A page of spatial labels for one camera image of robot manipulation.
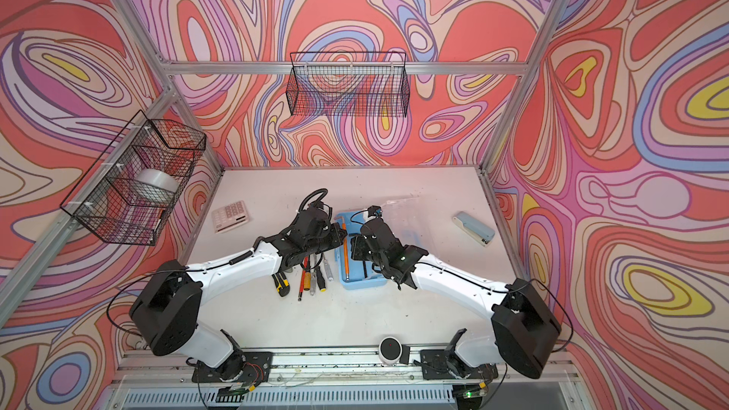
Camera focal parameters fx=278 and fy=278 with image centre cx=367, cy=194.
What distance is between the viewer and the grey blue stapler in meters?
0.97

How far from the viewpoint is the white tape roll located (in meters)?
0.72

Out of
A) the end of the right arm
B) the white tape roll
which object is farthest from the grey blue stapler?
the white tape roll

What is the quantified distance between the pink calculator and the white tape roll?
26 cm

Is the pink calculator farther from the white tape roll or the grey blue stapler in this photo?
the grey blue stapler

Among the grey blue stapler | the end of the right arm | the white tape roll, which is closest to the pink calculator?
the white tape roll

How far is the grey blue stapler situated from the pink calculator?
779 millimetres

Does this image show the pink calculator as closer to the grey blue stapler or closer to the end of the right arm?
the end of the right arm

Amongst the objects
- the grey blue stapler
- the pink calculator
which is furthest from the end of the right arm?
the pink calculator
